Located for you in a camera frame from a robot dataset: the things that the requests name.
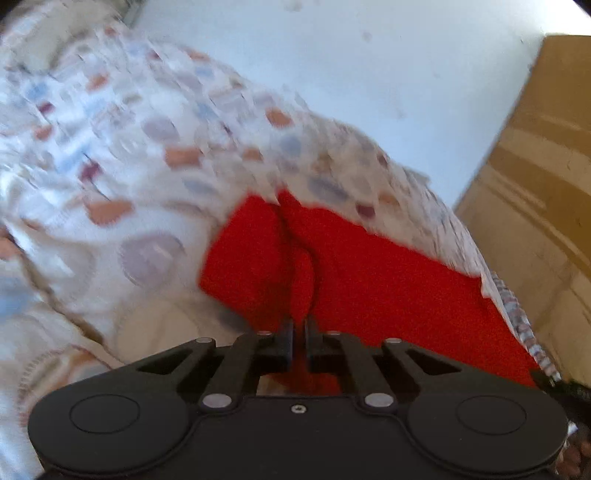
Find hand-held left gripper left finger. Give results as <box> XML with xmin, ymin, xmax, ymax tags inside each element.
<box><xmin>115</xmin><ymin>318</ymin><xmax>295</xmax><ymax>413</ymax></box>

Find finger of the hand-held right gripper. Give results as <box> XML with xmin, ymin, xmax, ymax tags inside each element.
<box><xmin>530</xmin><ymin>369</ymin><xmax>591</xmax><ymax>423</ymax></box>

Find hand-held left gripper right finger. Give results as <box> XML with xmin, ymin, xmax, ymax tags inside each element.
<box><xmin>305</xmin><ymin>316</ymin><xmax>481</xmax><ymax>413</ymax></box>

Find red knit sweater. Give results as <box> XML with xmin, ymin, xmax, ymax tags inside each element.
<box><xmin>198</xmin><ymin>189</ymin><xmax>542</xmax><ymax>398</ymax></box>

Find person's right hand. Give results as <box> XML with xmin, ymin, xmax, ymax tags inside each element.
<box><xmin>556</xmin><ymin>427</ymin><xmax>591</xmax><ymax>480</ymax></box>

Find plywood board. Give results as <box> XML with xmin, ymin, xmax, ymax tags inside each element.
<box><xmin>455</xmin><ymin>34</ymin><xmax>591</xmax><ymax>384</ymax></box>

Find patterned white quilt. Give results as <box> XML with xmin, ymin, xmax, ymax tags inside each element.
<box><xmin>0</xmin><ymin>0</ymin><xmax>563</xmax><ymax>480</ymax></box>

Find grey fuzzy cloth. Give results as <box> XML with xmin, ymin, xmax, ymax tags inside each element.
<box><xmin>11</xmin><ymin>0</ymin><xmax>118</xmax><ymax>72</ymax></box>

